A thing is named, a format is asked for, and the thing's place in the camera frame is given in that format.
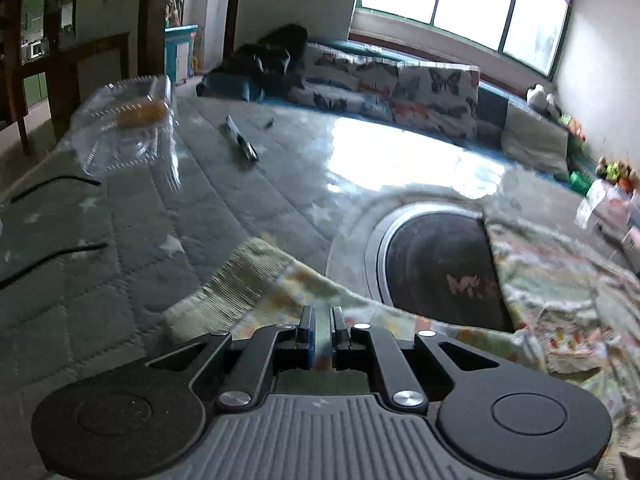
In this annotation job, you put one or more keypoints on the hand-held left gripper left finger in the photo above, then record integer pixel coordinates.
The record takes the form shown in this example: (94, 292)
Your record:
(310, 332)

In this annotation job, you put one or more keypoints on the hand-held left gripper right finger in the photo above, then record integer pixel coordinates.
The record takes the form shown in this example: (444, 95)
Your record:
(335, 334)

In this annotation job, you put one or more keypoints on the patterned children's shirt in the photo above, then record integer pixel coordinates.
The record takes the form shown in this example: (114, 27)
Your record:
(550, 285)

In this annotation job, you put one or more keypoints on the round black cooktop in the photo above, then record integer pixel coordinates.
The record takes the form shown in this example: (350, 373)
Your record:
(435, 260)

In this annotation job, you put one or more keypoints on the long butterfly print cushion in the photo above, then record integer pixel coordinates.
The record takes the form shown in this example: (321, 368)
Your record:
(340, 97)

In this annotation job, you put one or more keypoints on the large butterfly print cushion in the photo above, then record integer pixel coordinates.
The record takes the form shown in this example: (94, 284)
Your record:
(435, 100)

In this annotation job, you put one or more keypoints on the clear plastic food container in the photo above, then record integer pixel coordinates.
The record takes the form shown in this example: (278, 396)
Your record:
(125, 145)

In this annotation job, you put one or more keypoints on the small butterfly print cushion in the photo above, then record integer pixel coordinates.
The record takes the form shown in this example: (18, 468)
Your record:
(350, 62)

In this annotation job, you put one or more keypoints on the yellow pastry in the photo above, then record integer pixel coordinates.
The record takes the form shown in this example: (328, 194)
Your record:
(142, 113)

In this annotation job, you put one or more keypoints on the black bag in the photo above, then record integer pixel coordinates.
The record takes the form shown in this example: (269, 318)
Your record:
(260, 60)

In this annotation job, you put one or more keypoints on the blue sofa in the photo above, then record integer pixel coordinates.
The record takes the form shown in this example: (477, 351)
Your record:
(492, 105)

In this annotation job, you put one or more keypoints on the grey cushion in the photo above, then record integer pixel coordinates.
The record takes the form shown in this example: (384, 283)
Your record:
(535, 140)

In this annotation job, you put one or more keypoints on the green plastic object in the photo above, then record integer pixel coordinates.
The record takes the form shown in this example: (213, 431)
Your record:
(582, 182)

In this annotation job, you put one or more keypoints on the pink plastic tissue pack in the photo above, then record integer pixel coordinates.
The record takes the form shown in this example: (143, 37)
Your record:
(607, 210)

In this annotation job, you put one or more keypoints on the blue plastic cabinet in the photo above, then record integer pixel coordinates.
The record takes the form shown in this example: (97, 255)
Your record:
(180, 52)

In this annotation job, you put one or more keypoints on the white plush toy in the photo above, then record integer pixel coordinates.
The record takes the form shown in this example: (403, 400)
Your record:
(540, 97)

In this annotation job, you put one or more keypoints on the colourful toys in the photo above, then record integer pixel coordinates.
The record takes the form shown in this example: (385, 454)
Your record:
(617, 172)

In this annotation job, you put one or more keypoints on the dark wooden chair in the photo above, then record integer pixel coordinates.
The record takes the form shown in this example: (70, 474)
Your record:
(95, 75)

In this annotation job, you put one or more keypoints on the green framed window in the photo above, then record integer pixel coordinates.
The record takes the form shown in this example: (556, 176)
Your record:
(470, 0)

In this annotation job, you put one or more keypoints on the dark wooden door frame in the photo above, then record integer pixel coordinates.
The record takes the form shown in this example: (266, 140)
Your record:
(150, 20)

